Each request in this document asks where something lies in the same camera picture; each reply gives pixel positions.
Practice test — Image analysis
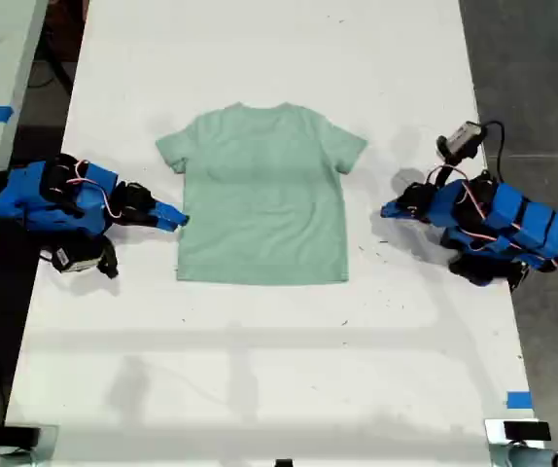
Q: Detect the pale green T-shirt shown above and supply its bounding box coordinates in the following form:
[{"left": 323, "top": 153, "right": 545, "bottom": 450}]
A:
[{"left": 155, "top": 101, "right": 368, "bottom": 286}]

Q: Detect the short blue tape strip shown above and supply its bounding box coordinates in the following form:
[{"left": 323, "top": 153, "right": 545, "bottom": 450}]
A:
[{"left": 506, "top": 390, "right": 534, "bottom": 410}]

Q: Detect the silver metal corner plate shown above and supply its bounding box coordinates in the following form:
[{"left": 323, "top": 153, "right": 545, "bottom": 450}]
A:
[
  {"left": 0, "top": 423, "right": 61, "bottom": 456},
  {"left": 483, "top": 417, "right": 558, "bottom": 447}
]

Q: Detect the small black box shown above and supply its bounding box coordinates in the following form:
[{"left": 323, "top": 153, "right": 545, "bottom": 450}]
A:
[
  {"left": 2, "top": 426, "right": 43, "bottom": 446},
  {"left": 503, "top": 420, "right": 552, "bottom": 442}
]

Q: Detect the grey metal pipe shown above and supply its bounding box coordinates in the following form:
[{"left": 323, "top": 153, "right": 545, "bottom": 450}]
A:
[{"left": 489, "top": 444, "right": 558, "bottom": 467}]

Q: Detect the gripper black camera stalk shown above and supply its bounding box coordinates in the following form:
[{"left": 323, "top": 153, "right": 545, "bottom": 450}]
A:
[
  {"left": 97, "top": 234, "right": 120, "bottom": 279},
  {"left": 435, "top": 154, "right": 461, "bottom": 189}
]

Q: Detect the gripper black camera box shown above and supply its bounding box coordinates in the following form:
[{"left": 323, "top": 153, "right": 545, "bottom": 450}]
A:
[
  {"left": 51, "top": 241, "right": 104, "bottom": 275},
  {"left": 436, "top": 121, "right": 485, "bottom": 160}
]

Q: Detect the camera black cable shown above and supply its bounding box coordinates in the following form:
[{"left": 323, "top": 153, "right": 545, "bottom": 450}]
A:
[{"left": 480, "top": 120, "right": 507, "bottom": 179}]

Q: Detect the black floor cable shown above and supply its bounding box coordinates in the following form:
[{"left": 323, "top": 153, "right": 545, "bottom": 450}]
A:
[{"left": 28, "top": 56, "right": 75, "bottom": 90}]

